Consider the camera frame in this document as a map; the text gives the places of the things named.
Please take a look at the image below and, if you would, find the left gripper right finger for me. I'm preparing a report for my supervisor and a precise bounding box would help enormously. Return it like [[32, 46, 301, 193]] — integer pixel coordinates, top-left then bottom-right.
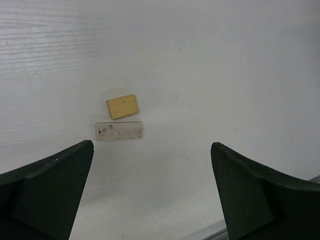
[[211, 142, 320, 240]]

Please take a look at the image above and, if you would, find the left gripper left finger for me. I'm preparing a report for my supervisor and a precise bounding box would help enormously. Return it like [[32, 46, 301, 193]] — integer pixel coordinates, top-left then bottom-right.
[[0, 140, 94, 240]]

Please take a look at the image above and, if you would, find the grey eraser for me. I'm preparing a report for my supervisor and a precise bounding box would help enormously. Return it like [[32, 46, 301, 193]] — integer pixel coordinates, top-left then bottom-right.
[[95, 121, 144, 142]]

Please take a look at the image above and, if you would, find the tan eraser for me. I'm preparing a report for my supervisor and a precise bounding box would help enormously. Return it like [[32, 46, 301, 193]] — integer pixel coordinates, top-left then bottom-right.
[[106, 94, 139, 120]]

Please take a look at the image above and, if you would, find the aluminium front rail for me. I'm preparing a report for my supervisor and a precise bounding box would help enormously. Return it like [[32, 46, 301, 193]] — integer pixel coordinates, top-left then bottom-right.
[[184, 174, 320, 240]]

